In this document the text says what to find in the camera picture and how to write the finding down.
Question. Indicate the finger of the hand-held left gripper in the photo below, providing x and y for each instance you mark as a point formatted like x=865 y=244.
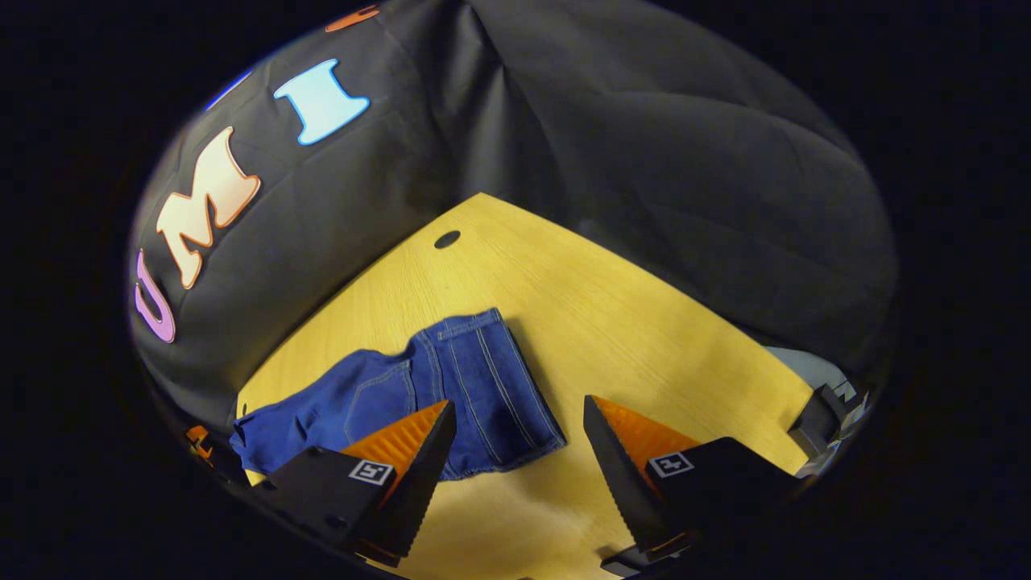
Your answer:
x=199 y=441

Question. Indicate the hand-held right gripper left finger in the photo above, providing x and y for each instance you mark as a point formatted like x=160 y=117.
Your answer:
x=423 y=479

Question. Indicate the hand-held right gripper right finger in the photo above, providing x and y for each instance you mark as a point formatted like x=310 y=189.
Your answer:
x=616 y=475

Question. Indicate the blue denim jeans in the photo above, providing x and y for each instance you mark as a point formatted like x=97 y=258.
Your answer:
x=475 y=379

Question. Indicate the black backdrop cloth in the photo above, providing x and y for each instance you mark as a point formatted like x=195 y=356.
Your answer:
x=644 y=161

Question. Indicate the black clamp mount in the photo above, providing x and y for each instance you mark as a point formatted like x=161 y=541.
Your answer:
x=817 y=423

